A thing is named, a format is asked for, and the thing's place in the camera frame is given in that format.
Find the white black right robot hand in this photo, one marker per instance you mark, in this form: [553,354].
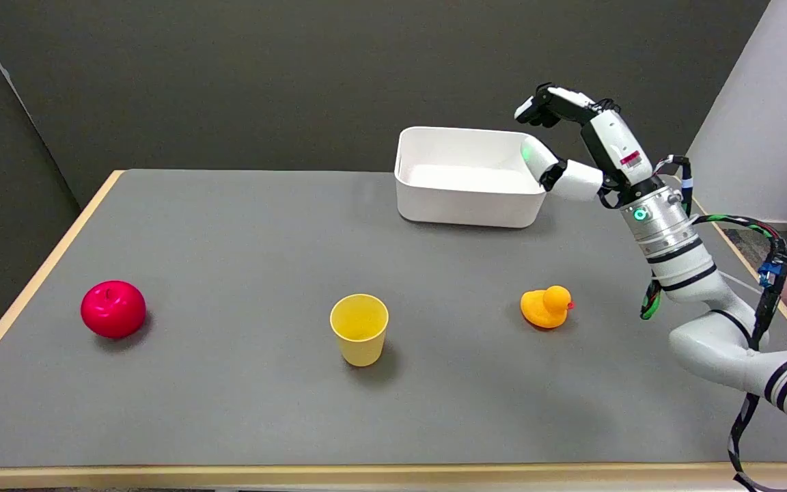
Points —
[613,140]

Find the yellow plastic cup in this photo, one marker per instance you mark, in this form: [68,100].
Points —
[359,329]

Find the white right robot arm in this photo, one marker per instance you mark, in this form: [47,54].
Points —
[704,335]

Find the white plastic storage bin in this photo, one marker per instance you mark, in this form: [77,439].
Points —
[465,179]

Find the orange rubber duck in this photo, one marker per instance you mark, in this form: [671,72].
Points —
[545,307]

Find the red toy apple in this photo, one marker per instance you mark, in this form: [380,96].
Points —
[113,309]

